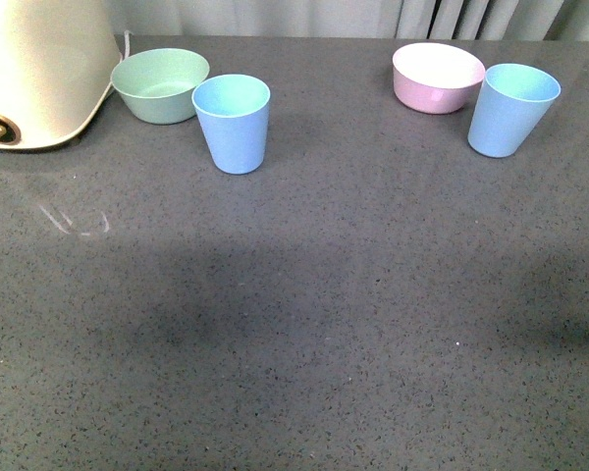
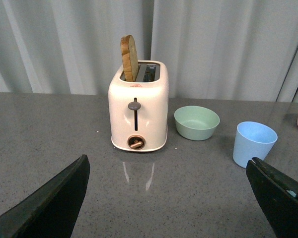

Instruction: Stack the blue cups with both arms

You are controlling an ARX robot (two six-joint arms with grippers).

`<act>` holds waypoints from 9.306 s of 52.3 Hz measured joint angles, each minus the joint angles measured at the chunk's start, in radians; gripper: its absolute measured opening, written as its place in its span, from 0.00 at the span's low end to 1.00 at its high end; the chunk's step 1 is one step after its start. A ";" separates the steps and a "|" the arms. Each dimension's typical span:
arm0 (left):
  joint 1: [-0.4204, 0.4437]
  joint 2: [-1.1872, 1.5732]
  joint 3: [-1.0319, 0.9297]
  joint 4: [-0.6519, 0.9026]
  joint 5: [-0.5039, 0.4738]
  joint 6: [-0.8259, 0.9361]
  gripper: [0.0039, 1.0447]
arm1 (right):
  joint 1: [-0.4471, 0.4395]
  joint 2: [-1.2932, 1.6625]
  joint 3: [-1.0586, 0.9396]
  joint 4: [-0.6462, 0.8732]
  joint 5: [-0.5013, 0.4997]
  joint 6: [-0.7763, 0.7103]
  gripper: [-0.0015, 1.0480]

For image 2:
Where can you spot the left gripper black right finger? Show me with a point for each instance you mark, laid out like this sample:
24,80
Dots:
277,195

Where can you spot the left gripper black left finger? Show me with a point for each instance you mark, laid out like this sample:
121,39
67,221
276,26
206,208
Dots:
52,210

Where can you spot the light blue cup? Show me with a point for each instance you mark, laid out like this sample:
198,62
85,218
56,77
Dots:
252,139

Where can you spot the green bowl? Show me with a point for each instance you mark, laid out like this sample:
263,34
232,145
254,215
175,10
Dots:
195,122

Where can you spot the cream two-slot toaster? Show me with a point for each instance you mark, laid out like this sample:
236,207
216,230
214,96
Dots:
138,110

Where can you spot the toasted bread slice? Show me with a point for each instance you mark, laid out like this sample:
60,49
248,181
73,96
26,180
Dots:
129,58

